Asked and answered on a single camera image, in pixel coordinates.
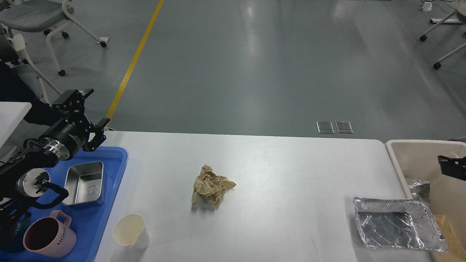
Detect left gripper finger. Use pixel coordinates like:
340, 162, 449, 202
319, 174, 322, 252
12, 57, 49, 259
83, 118, 110, 151
52, 88, 94, 124

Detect grey office chair near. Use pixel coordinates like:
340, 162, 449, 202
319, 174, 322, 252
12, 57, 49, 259
0, 28, 62, 106

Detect white side table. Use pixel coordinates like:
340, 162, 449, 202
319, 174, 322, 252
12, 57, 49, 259
0, 102, 32, 146

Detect aluminium foil tray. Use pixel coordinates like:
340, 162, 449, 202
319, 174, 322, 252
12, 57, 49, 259
353, 197, 448, 253

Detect grey office chair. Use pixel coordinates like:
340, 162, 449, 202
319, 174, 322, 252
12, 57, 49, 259
0, 28, 62, 106
0, 0, 107, 76

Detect right metal floor plate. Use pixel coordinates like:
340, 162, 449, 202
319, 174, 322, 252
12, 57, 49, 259
336, 121, 354, 134

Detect pink ceramic mug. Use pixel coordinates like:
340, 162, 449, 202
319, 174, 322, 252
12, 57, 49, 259
22, 210, 77, 258

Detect crumpled brown paper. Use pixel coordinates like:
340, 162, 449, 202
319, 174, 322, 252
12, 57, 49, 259
192, 164, 236, 206

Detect beige plastic bin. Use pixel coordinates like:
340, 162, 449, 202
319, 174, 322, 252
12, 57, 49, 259
386, 140, 466, 262

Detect rectangular stainless steel tin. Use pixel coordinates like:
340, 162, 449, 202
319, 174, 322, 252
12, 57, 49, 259
62, 161, 106, 208

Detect metal floor plate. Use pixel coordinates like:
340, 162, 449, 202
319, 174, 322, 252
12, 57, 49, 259
336, 121, 354, 134
316, 121, 335, 134

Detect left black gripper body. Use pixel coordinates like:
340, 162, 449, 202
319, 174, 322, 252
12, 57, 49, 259
39, 118, 91, 160

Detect left metal floor plate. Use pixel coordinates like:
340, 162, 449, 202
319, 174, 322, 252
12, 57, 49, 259
316, 121, 335, 134

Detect dark blue mug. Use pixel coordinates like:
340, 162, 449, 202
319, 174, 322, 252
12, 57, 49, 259
1, 212, 31, 253

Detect crumpled foil in bin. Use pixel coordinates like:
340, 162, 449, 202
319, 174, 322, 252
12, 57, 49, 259
407, 179, 431, 205

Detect cream paper cup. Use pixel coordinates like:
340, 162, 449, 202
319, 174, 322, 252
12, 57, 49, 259
112, 213, 150, 250

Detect white chair base right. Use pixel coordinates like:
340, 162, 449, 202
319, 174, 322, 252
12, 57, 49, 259
419, 0, 466, 70

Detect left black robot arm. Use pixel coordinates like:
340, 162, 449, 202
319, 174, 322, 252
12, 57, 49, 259
0, 88, 110, 245

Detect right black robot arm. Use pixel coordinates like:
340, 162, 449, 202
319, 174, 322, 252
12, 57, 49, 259
437, 155, 466, 181

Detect seated person dark clothes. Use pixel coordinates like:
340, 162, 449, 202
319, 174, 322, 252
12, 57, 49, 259
0, 63, 63, 126

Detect grey office chair far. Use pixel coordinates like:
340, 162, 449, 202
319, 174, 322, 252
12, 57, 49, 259
0, 0, 107, 76

